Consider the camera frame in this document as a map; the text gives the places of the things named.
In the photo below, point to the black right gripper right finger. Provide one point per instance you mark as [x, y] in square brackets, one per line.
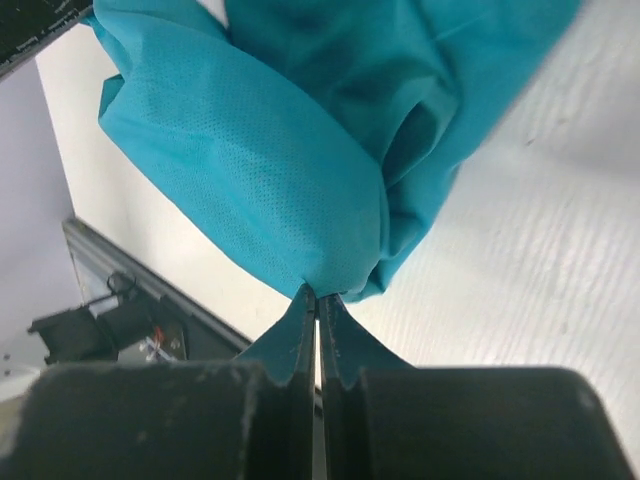
[386, 419]

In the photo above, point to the teal t-shirt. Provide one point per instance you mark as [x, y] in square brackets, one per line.
[314, 142]

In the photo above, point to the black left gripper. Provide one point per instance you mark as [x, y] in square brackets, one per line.
[28, 26]

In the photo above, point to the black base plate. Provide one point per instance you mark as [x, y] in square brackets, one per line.
[102, 329]

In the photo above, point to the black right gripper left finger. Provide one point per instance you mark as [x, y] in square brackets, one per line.
[247, 418]

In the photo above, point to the aluminium front rail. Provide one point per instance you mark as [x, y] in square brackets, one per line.
[100, 260]

